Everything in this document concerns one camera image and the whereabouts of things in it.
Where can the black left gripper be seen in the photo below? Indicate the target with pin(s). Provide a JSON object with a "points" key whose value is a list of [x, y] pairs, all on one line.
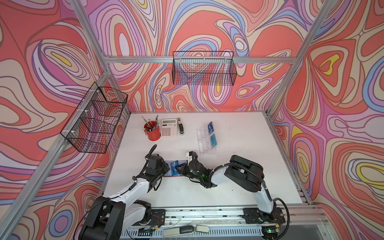
{"points": [[165, 166]]}

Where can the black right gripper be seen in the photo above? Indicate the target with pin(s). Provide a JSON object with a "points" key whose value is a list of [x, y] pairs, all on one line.
{"points": [[184, 169]]}

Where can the red leather card holder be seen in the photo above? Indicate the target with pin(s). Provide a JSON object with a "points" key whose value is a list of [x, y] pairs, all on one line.
{"points": [[169, 174]]}

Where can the blue patterned credit card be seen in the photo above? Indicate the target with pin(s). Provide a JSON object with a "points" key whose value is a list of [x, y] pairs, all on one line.
{"points": [[174, 170]]}

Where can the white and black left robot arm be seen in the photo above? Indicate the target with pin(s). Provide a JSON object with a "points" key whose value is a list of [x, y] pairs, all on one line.
{"points": [[109, 216]]}

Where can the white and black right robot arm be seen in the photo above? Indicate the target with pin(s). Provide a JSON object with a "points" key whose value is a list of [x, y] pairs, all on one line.
{"points": [[246, 174]]}

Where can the clear plastic card tray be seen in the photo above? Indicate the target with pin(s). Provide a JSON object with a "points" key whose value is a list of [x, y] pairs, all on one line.
{"points": [[204, 143]]}

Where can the teal credit card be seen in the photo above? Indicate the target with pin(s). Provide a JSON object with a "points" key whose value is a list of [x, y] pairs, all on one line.
{"points": [[213, 141]]}

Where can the blue VIP credit card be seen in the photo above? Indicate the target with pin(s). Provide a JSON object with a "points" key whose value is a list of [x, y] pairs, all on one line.
{"points": [[211, 128]]}

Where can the red metal pen bucket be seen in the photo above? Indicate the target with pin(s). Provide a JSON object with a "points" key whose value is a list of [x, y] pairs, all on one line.
{"points": [[152, 131]]}

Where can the pink desk calculator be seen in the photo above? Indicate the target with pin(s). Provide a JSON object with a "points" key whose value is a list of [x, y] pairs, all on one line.
{"points": [[169, 128]]}

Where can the beige and black stapler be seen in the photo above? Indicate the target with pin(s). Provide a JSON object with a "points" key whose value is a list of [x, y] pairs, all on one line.
{"points": [[181, 127]]}

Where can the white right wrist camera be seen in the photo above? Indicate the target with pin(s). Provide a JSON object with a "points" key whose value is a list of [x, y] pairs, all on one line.
{"points": [[191, 156]]}

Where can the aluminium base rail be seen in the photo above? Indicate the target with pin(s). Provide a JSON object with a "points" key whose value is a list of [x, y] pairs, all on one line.
{"points": [[298, 222]]}

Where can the black wire basket on left wall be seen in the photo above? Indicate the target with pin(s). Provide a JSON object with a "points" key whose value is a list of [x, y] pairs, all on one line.
{"points": [[91, 127]]}

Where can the black wire basket on wall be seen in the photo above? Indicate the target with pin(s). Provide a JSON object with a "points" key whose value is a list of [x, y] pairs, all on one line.
{"points": [[208, 68], [91, 127]]}

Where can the black wire basket on back wall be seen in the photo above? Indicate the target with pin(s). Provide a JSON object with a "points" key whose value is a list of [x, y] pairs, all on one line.
{"points": [[208, 68]]}

